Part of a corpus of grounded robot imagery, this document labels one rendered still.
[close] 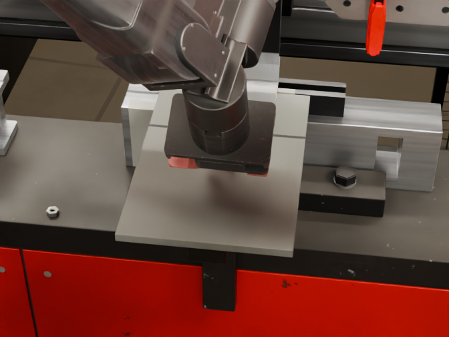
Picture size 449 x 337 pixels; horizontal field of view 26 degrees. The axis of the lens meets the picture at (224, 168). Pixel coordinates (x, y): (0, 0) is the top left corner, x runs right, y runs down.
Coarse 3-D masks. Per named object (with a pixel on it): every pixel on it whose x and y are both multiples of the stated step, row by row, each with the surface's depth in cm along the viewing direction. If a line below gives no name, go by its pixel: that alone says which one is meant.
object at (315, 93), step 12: (288, 84) 118; (300, 84) 118; (312, 84) 118; (324, 84) 118; (336, 84) 118; (312, 96) 116; (324, 96) 116; (336, 96) 116; (312, 108) 117; (324, 108) 117; (336, 108) 117
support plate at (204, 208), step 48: (288, 96) 116; (144, 144) 109; (288, 144) 109; (144, 192) 103; (192, 192) 103; (240, 192) 103; (288, 192) 103; (144, 240) 98; (192, 240) 97; (240, 240) 97; (288, 240) 97
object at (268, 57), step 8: (280, 0) 109; (280, 8) 110; (280, 16) 110; (272, 24) 111; (280, 24) 111; (272, 32) 112; (280, 32) 113; (272, 40) 112; (280, 40) 114; (264, 48) 113; (272, 48) 113; (264, 56) 115; (272, 56) 115
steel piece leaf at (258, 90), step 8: (248, 80) 118; (256, 80) 118; (264, 80) 118; (248, 88) 117; (256, 88) 117; (264, 88) 117; (272, 88) 117; (248, 96) 115; (256, 96) 115; (264, 96) 115; (272, 96) 115
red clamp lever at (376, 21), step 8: (376, 0) 100; (384, 0) 101; (376, 8) 100; (384, 8) 100; (368, 16) 102; (376, 16) 101; (384, 16) 101; (368, 24) 102; (376, 24) 101; (384, 24) 101; (368, 32) 102; (376, 32) 102; (368, 40) 103; (376, 40) 102; (368, 48) 104; (376, 48) 103
